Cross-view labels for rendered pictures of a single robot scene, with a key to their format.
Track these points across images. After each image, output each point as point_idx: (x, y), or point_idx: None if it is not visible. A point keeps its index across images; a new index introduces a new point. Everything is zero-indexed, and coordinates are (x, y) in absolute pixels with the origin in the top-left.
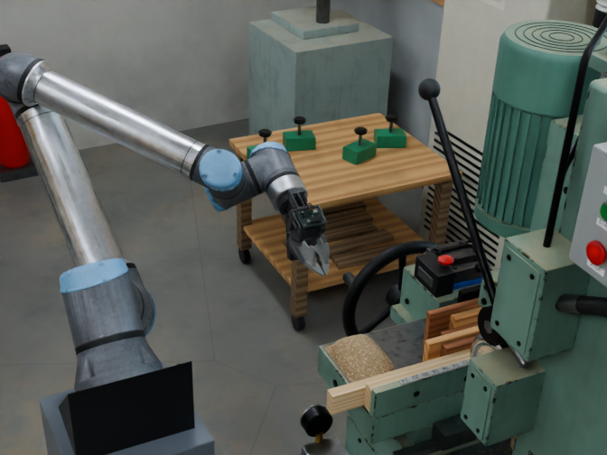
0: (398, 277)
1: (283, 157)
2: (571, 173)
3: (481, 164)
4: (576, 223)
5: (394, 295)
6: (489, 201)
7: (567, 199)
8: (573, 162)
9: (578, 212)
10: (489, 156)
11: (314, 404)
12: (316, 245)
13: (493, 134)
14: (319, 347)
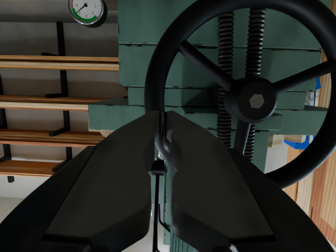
0: (235, 141)
1: None
2: (164, 220)
3: (174, 239)
4: (152, 205)
5: (230, 112)
6: (171, 218)
7: (164, 212)
8: (164, 223)
9: (152, 208)
10: (170, 240)
11: (87, 24)
12: (200, 243)
13: (170, 249)
14: (89, 129)
